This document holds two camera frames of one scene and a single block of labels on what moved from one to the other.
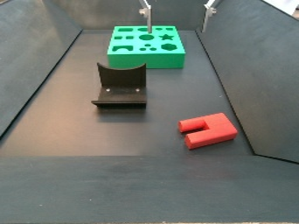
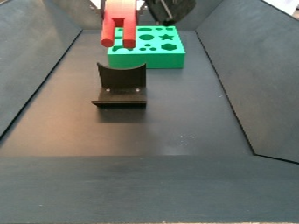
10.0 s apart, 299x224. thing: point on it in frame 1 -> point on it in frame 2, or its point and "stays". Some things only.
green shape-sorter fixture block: (134, 47) stays
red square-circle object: (219, 129) -> (121, 15)
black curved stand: (123, 87) stays
